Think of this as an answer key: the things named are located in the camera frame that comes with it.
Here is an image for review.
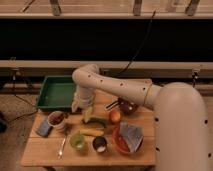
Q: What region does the green plastic tray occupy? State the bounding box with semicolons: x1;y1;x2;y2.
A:
37;75;76;111

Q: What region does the white mug with brown contents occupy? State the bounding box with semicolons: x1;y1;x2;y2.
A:
47;111;67;132

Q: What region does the yellow banana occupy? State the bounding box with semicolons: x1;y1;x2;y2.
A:
80;129;104;137

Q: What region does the green cucumber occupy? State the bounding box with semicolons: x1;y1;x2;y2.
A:
82;117;107;128

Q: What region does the small black cup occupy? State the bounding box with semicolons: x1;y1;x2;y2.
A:
92;136;107;153

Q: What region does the wooden folding table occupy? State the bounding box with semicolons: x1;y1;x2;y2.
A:
21;107;155;167

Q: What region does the silver fork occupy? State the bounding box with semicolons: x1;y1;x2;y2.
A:
58;137;66;159

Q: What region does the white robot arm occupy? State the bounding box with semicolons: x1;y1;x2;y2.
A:
72;64;213;171

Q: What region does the dark purple saucepan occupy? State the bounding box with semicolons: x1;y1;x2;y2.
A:
105;98;138;115

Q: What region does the grey folded cloth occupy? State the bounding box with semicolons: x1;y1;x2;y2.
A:
119;122;143;153

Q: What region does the blue sponge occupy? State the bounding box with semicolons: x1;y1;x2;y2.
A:
36;120;52;137

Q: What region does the black cable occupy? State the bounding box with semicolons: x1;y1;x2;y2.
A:
117;9;157;77

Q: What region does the green plastic cup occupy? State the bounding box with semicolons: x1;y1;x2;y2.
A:
69;133;85;151

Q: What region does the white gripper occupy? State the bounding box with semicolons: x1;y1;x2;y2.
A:
71;87;94;123

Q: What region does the peach apple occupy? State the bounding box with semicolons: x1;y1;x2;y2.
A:
109;109;121;124

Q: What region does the orange bowl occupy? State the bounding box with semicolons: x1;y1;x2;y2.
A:
111;126;144;156

